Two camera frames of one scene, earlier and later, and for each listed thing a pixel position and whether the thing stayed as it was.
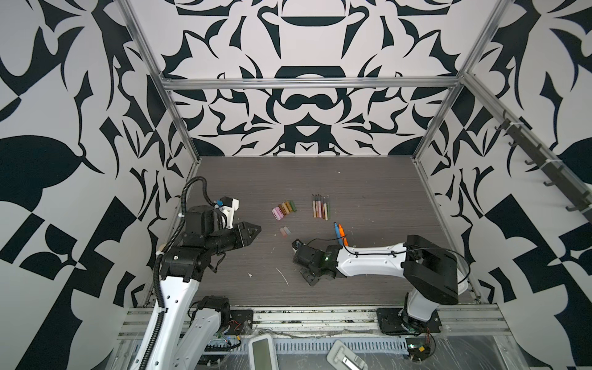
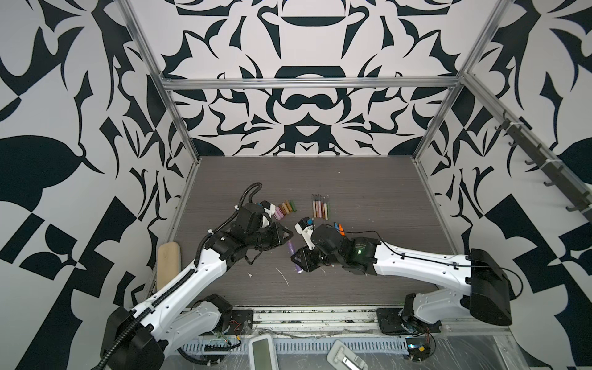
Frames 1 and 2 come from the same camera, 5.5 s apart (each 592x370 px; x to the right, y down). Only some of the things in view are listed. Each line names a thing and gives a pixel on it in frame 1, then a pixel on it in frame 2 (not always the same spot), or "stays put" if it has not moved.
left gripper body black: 218,240 to 264,238
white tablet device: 262,353 stays put
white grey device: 342,358 stays put
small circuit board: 418,348 stays put
